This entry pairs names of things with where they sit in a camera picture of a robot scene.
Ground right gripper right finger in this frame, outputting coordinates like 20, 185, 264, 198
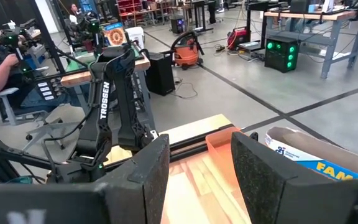
230, 131, 358, 224

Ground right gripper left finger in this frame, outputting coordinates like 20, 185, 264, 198
0, 133, 171, 224

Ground Cheerios cereal box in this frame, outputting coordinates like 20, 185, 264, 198
265, 126, 358, 181

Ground teal glass tumbler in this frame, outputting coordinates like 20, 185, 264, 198
4, 175, 34, 185

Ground orange plastic container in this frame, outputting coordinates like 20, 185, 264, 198
204, 126, 245, 200

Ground black control box white labels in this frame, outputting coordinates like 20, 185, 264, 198
35, 77, 64, 103

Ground grey office chair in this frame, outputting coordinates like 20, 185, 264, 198
0, 86, 67, 150

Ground black computer tower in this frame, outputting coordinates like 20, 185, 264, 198
145, 52, 176, 96

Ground green-lit computer tower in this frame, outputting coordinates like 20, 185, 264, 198
264, 35, 300, 74

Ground white bucket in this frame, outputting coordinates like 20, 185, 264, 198
124, 26, 145, 50

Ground orange shop vacuum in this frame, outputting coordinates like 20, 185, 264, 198
170, 30, 204, 70

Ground distant person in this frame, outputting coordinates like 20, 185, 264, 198
68, 2, 80, 24

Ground red floor machine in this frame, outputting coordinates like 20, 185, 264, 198
227, 27, 251, 50

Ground red storage bin shelf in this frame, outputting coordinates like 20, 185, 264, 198
116, 0, 142, 20

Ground small black lit computer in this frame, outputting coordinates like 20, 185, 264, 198
170, 15, 186, 34

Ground wooden workbench grey legs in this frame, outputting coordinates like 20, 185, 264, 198
264, 4, 358, 79

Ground black standing desk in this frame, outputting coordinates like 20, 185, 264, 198
191, 0, 217, 34

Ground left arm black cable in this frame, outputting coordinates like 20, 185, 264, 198
41, 118, 93, 180

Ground black floor cable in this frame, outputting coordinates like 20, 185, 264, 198
169, 77, 199, 100

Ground black aluminium table frame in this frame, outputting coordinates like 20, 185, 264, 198
0, 0, 259, 184

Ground box with ring print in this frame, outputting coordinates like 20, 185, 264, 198
103, 22, 127, 47

